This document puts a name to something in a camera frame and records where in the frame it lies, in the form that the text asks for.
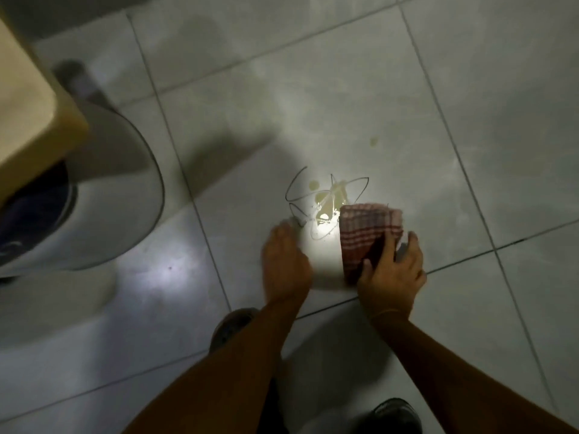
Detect yellow liquid spill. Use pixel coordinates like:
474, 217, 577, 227
307, 178, 350, 225

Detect person's dark shoe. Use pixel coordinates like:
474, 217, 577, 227
210, 308, 261, 354
361, 398, 424, 434

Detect person's dark right shoe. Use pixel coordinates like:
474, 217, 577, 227
361, 398, 424, 434

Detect red checkered cloth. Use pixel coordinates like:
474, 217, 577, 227
339, 203, 404, 287

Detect person's right hand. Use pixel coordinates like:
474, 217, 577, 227
357, 230, 428, 319

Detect light wooden table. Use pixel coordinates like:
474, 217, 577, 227
0, 13, 91, 206

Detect white round appliance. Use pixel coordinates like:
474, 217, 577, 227
0, 98, 165, 280

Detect person's left hand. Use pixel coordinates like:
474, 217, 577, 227
262, 221, 314, 308

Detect person's right forearm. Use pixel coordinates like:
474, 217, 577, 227
370, 309, 579, 434

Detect person's dark left shoe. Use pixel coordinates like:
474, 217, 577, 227
210, 308, 261, 354

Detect person's left forearm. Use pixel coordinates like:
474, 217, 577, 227
122, 296, 303, 434

